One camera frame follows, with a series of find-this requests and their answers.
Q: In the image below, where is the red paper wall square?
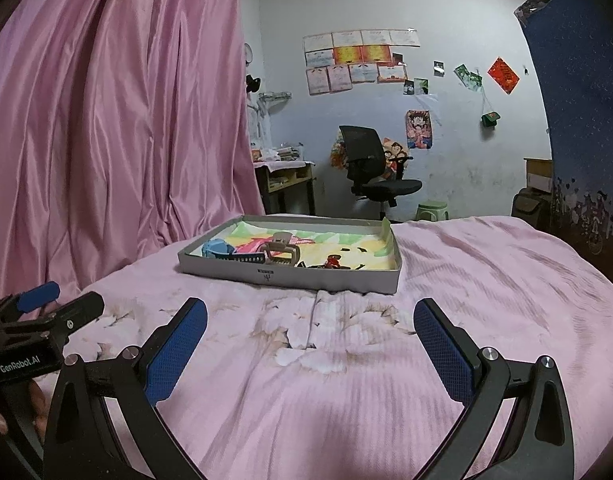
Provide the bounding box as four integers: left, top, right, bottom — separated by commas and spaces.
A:
487, 56, 519, 95

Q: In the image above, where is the person's left hand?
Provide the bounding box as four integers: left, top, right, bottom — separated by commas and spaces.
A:
0, 379, 51, 436

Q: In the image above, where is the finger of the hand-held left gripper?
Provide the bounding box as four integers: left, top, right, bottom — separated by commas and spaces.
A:
34, 291, 106, 344
0, 281, 61, 331

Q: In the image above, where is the group of wall certificates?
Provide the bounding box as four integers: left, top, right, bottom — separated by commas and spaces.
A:
304, 29, 419, 96

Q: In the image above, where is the coloured drawing paper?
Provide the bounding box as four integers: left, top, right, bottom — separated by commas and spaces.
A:
201, 220, 392, 271

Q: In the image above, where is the black office chair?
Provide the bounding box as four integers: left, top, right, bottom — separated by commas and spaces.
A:
339, 125, 423, 221

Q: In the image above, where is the tall cartoon wall poster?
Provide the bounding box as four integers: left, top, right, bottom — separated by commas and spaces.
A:
406, 109, 433, 150

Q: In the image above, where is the blue smartwatch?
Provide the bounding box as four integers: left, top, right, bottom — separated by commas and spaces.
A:
201, 239, 267, 263

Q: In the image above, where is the wide cartoon wall poster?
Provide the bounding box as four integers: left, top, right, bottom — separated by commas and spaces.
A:
330, 136, 414, 181

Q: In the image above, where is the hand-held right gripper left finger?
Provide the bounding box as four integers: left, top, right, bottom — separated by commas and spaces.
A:
42, 296, 208, 480

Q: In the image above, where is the green plastic stool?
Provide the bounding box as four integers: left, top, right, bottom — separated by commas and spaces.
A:
416, 201, 449, 222

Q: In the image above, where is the grey shallow box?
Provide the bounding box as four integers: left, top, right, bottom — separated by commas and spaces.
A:
178, 215, 403, 295

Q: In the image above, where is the pink blanket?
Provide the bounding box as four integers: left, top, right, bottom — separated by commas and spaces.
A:
31, 212, 613, 480

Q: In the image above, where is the dark storage bin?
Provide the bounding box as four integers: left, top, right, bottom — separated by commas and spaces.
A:
511, 187, 554, 231

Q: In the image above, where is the cardboard box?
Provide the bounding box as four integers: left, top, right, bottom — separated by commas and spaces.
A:
523, 157, 554, 192

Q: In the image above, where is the pile of desk clutter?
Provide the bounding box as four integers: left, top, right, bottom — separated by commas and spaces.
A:
251, 142, 304, 163

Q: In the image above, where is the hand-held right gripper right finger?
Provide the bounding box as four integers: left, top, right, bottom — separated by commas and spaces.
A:
411, 298, 576, 480

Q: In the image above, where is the dark frame desk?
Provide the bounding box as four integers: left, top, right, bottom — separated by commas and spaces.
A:
253, 159, 317, 216

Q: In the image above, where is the dark blue printed curtain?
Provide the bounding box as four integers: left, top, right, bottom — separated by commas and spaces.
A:
513, 0, 613, 281

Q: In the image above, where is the beige hair claw clip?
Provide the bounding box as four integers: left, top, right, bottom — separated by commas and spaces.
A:
264, 232, 302, 268

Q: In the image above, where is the pink curtain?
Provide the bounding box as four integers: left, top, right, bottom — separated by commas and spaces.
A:
0, 0, 267, 311

